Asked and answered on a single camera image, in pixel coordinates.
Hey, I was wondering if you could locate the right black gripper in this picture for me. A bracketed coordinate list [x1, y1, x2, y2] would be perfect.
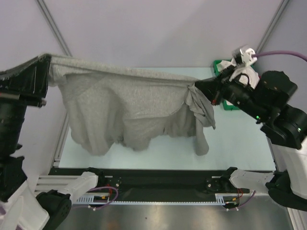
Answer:
[193, 63, 264, 119]

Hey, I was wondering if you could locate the grey t-shirt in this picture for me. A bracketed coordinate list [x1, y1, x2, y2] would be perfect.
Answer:
[0, 54, 216, 158]

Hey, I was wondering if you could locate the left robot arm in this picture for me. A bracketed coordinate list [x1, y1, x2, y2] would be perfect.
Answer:
[0, 54, 106, 230]

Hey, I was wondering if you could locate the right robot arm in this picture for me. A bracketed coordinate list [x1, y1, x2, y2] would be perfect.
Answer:
[195, 69, 307, 211]

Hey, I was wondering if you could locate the green plastic bin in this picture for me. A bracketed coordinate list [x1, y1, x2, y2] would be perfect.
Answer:
[213, 59, 240, 111]

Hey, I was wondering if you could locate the white t-shirt in bin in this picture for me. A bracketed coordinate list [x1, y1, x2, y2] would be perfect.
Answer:
[216, 59, 260, 89]

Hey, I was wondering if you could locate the left aluminium corner post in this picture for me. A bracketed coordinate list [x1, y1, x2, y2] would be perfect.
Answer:
[35, 0, 72, 56]

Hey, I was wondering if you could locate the aluminium corner post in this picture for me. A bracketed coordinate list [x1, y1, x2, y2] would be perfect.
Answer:
[35, 0, 72, 56]
[256, 0, 291, 53]

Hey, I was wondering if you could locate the aluminium front rail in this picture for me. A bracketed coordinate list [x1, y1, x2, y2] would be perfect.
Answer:
[34, 175, 78, 195]

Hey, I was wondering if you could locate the right aluminium corner post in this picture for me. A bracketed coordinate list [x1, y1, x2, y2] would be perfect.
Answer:
[256, 0, 291, 53]

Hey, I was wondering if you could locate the white cable duct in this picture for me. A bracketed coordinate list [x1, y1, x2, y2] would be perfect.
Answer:
[71, 193, 255, 207]

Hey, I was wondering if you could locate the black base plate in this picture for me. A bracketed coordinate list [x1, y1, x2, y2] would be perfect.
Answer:
[49, 168, 274, 202]

